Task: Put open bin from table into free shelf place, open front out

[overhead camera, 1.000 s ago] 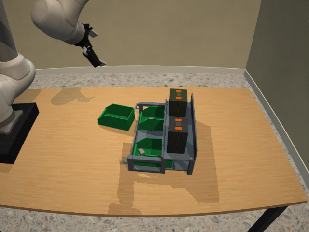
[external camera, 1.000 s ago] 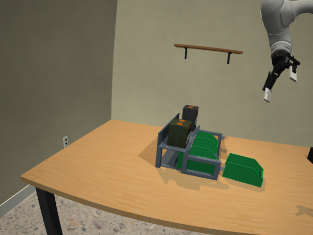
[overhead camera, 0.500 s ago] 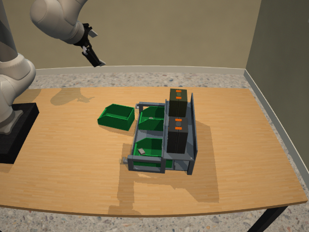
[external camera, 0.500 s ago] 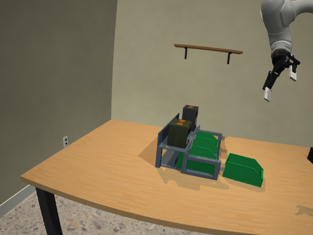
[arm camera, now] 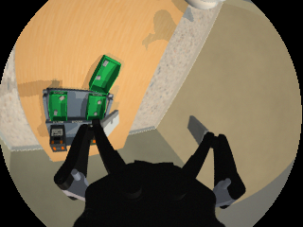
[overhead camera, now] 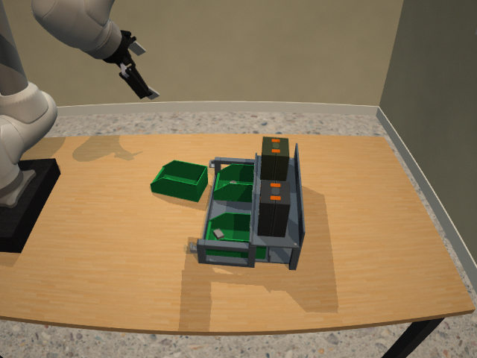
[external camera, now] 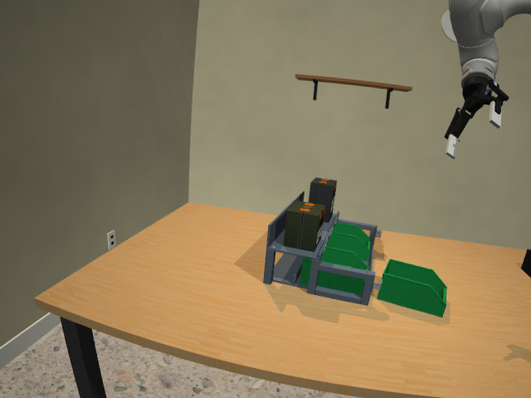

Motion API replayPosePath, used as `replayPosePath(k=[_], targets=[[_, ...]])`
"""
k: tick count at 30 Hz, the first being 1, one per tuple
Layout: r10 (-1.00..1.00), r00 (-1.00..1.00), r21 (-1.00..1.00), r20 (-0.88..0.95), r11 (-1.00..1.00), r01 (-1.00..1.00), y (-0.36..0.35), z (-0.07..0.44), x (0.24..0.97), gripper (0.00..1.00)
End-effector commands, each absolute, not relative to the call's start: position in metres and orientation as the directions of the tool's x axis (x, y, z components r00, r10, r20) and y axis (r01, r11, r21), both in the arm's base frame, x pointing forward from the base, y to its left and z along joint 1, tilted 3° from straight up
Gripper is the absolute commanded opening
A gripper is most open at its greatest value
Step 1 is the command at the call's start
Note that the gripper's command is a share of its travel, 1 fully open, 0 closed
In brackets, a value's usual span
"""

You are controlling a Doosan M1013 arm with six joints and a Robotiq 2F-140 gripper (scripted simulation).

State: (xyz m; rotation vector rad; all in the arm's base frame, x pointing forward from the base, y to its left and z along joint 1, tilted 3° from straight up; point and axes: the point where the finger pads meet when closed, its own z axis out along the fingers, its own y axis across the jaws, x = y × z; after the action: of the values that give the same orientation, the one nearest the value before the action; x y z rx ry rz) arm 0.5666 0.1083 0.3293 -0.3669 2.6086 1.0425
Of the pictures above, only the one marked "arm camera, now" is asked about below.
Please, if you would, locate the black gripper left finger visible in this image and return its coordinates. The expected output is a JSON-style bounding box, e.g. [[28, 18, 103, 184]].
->
[[54, 110, 142, 201]]

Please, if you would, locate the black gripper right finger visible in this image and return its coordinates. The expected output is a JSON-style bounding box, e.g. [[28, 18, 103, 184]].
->
[[166, 115, 246, 209]]

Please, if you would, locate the green bin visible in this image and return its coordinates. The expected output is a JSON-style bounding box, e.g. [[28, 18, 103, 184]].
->
[[89, 55, 121, 95], [85, 93, 106, 120], [48, 91, 67, 121]]

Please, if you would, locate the black case with orange latches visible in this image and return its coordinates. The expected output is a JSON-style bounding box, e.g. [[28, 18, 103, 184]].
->
[[49, 125, 67, 152]]

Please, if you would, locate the grey metal shelf rack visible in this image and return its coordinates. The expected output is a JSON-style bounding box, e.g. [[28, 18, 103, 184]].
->
[[43, 88, 114, 146]]

